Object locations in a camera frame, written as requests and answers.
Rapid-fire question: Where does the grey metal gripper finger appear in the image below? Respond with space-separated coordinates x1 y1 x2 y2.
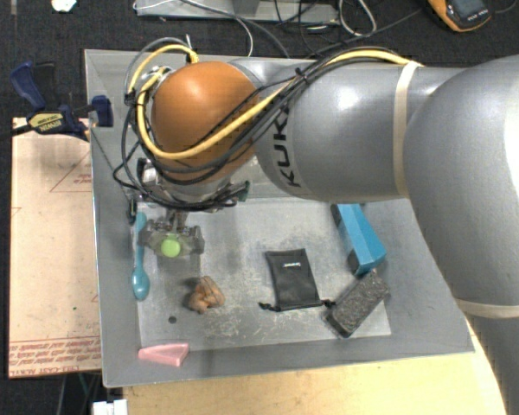
137 226 163 255
180 227 207 258

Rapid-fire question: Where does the light green ball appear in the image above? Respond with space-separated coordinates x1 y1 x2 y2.
160 237 182 259

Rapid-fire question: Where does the teal plastic spoon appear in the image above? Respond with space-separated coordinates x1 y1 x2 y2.
131 211 151 301

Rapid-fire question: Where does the tan knotted toy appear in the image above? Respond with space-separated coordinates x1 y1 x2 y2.
183 275 226 316

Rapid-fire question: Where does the grey metal bin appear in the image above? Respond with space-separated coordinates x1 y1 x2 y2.
84 48 476 389

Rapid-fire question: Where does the brown cardboard board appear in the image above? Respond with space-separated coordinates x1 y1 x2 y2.
7 117 103 380

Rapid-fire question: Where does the pink wedge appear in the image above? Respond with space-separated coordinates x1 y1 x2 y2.
137 341 191 368

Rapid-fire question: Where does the blue box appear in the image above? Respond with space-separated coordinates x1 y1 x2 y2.
330 202 388 277

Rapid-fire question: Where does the dark grey speckled block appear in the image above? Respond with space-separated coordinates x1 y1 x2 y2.
325 269 392 339

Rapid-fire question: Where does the black drawstring pouch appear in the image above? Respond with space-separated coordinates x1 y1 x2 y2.
258 248 336 312

